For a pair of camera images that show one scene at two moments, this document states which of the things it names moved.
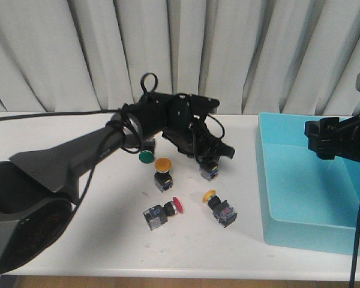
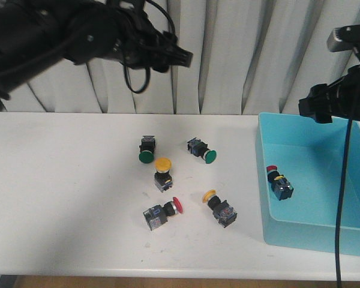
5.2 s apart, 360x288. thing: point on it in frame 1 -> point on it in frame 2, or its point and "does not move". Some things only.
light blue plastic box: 308,203 does not move
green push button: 147,153 does not move
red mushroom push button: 209,171 -> 281,186
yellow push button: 162,179 does not move
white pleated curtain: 290,56 does not move
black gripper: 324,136 -> 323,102
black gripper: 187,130 -> 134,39
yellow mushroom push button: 223,212 does not move
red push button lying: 158,215 does not move
